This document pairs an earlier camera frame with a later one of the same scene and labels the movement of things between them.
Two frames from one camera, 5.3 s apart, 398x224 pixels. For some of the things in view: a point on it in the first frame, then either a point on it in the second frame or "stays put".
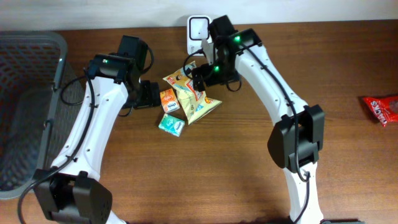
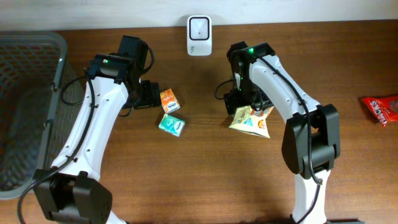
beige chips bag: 196,102 -> 253,122
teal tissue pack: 171,124 stays put
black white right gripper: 198,76 -> 232,104
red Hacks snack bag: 385,107 stays put
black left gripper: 152,94 stays put
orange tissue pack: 168,100 stays put
